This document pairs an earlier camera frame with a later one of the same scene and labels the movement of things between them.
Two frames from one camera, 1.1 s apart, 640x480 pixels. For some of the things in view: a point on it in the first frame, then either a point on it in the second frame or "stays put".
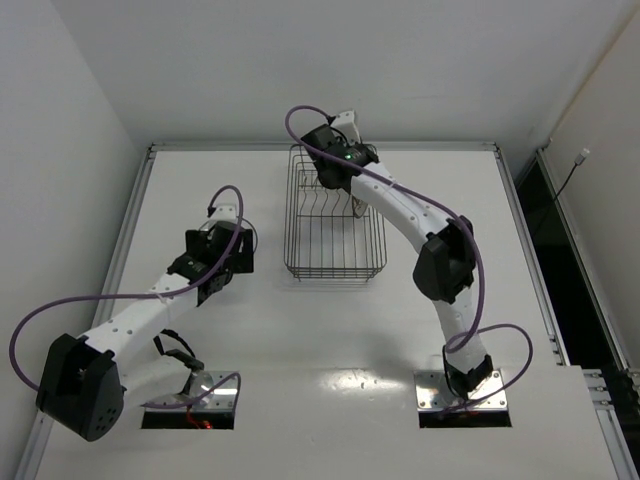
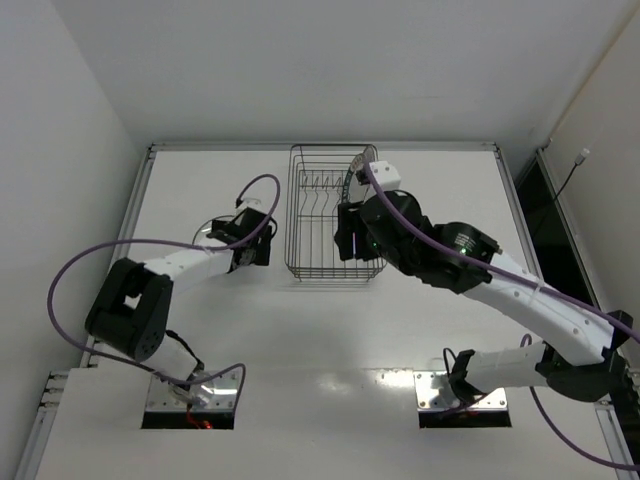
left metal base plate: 208,391 stays put
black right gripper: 329,176 -> 348,235
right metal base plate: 433,392 stays put
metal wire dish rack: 324,238 stays put
